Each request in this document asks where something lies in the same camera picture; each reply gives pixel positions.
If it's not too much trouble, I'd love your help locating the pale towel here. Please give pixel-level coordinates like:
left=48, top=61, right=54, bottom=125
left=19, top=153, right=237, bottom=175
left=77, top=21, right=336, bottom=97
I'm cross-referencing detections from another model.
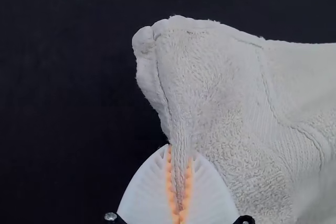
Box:
left=131, top=15, right=336, bottom=224

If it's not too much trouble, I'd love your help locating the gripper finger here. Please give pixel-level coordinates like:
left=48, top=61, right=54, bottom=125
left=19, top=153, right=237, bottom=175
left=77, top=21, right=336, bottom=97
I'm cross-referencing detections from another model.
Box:
left=103, top=144, right=180, bottom=224
left=178, top=155, right=256, bottom=224

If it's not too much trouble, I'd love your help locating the black mat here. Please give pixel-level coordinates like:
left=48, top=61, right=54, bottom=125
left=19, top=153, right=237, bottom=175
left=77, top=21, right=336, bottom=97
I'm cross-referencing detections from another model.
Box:
left=0, top=0, right=336, bottom=224

